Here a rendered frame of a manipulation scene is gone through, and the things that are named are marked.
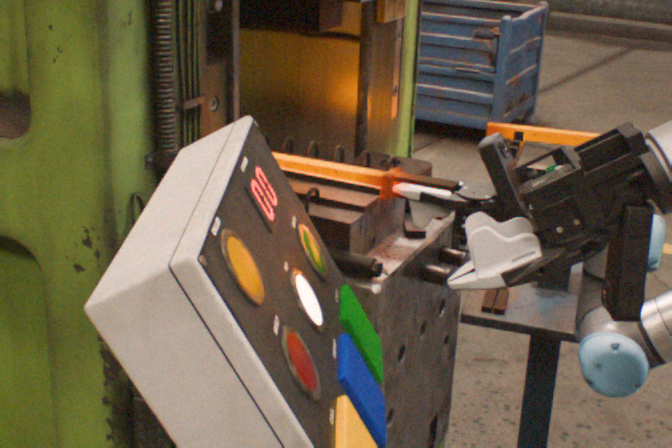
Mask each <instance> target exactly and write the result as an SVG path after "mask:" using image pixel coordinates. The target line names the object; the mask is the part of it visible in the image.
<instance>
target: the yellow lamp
mask: <svg viewBox="0 0 672 448"><path fill-rule="evenodd" d="M228 249H229V254H230V258H231V261H232V263H233V266H234V268H235V270H236V273H237V275H238V277H239V279H241V280H242V282H243V283H244V285H245V287H246V288H247V289H248V291H250V292H251V293H252V294H254V295H259V293H260V281H259V277H258V274H257V270H256V267H254V265H253V263H252V261H251V259H250V257H249V254H248V252H247V251H246V249H245V248H244V246H243V245H242V244H241V243H239V242H238V240H237V239H236V238H234V237H229V239H228Z"/></svg>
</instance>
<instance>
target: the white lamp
mask: <svg viewBox="0 0 672 448"><path fill-rule="evenodd" d="M296 285H297V290H298V293H299V296H300V298H302V302H303V304H304V306H305V308H306V310H307V311H308V313H309V315H310V317H311V318H312V320H313V321H314V322H315V323H317V324H319V325H320V324H321V323H322V317H321V311H320V308H319V305H318V302H317V299H315V297H314V295H313V293H312V291H311V289H310V287H309V285H308V283H307V282H306V280H305V279H304V278H303V277H302V276H299V275H297V276H296Z"/></svg>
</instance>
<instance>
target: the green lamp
mask: <svg viewBox="0 0 672 448"><path fill-rule="evenodd" d="M303 237H304V242H305V245H306V247H307V250H308V252H309V254H310V257H311V259H312V261H313V263H314V264H315V266H317V267H318V269H319V270H320V272H321V273H323V274H324V273H325V265H324V261H323V258H322V255H321V252H320V250H319V248H318V246H317V244H315V242H314V240H313V238H312V237H311V235H310V234H309V233H308V232H307V231H306V230H304V231H303Z"/></svg>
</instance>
